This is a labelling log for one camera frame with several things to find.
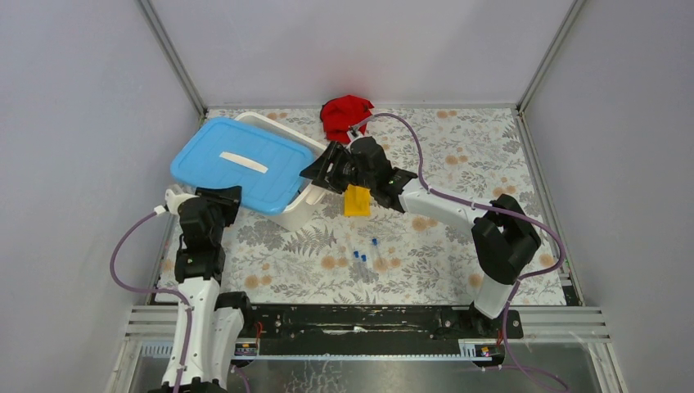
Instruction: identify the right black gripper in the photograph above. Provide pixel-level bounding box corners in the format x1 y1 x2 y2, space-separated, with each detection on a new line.
300 141 375 196

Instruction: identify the white plastic storage bin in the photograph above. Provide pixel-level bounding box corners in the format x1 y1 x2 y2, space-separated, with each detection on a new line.
235 111 327 232

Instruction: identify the blue plastic bin lid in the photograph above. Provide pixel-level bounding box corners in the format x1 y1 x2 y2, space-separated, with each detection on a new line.
169 117 314 215

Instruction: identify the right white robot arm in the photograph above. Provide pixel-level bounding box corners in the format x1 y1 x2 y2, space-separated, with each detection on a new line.
300 137 542 337

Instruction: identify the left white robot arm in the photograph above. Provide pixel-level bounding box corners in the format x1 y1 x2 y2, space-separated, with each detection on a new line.
157 186 254 392

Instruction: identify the yellow test tube rack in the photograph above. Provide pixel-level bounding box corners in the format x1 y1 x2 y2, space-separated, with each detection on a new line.
343 185 371 217

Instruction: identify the red cloth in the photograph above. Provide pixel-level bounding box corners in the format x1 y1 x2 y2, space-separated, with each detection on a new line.
319 95 374 144

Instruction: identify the test tube blue cap right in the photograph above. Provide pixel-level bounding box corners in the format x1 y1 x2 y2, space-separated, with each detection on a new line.
371 237 381 267

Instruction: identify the floral patterned table mat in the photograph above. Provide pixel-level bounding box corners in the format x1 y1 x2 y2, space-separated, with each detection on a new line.
221 108 543 305

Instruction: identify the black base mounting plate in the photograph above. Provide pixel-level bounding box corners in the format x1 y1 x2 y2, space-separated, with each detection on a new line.
232 304 524 359

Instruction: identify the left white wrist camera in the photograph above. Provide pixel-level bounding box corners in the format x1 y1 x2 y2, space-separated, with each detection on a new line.
153 185 195 215

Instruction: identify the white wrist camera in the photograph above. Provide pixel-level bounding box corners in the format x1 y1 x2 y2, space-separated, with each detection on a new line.
153 185 195 215
347 120 369 142

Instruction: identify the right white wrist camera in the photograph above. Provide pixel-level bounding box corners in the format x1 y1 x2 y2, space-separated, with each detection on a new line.
347 120 369 142

